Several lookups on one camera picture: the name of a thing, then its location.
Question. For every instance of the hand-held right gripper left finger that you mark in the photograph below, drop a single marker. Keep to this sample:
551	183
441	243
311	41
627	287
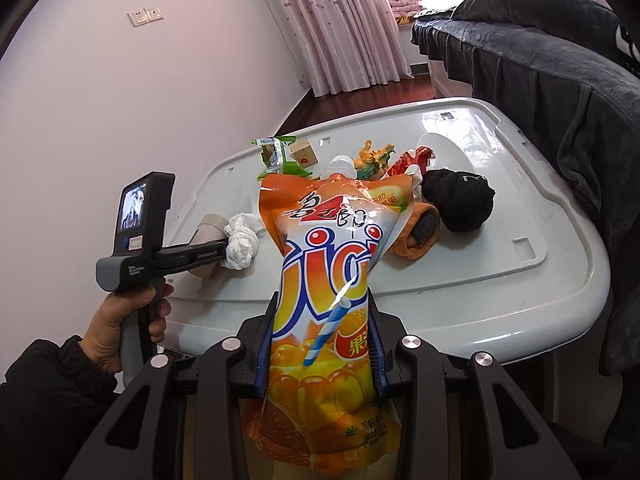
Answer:
263	355

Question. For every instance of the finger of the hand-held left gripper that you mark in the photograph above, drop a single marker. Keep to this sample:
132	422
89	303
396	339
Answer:
220	254

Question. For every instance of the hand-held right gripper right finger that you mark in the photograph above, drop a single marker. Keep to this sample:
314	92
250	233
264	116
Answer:
381	360

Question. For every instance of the brown cardboard tube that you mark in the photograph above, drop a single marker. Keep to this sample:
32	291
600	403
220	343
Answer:
207	230

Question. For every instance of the white tissue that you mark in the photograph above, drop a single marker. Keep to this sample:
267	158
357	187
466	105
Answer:
243	240

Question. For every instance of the orange jelly drink pouch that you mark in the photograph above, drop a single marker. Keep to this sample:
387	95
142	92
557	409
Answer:
320	270

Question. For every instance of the green snack wrapper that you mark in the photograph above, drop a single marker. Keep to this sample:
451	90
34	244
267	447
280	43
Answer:
280	157

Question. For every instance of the black sock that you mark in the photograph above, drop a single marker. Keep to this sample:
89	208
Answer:
460	200

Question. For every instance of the red foil wrapper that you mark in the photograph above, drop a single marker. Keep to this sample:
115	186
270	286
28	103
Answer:
412	160

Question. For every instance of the person's left forearm black sleeve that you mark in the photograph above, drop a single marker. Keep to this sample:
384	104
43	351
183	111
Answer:
45	410

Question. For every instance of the person's left hand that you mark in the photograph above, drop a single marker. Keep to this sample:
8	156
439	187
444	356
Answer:
112	325

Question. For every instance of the white plastic bin lid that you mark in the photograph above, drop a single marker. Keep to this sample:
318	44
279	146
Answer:
475	270

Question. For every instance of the small wooden cube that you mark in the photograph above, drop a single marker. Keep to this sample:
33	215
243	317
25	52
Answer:
305	153

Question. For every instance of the orange green toy dinosaur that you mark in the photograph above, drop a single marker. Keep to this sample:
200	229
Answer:
372	160

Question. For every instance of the pink patterned curtain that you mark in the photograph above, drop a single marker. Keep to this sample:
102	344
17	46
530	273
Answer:
345	25

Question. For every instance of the dark grey blanket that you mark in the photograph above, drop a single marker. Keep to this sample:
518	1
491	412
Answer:
550	100

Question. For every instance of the folded pink quilt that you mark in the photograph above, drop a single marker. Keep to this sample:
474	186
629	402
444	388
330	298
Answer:
402	0

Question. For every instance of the black garment with white print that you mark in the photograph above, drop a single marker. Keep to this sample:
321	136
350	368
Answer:
540	10

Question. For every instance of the white wall socket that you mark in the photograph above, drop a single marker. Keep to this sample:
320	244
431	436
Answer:
137	18

